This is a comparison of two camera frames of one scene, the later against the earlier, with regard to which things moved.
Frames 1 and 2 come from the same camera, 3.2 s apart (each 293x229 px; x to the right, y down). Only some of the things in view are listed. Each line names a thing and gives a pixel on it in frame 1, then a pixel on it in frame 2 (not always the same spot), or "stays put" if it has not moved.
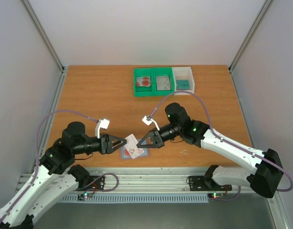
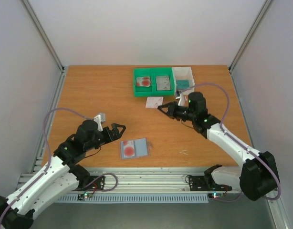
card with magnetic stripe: [131, 147] -> [154, 102]
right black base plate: [202, 183] stays put
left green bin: [144, 91] stays put
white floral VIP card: [162, 83] stays put
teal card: [182, 84] stays put
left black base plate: [98, 184] stays put
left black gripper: [107, 145] -> [109, 132]
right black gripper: [156, 138] -> [173, 109]
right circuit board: [217, 195] stays put
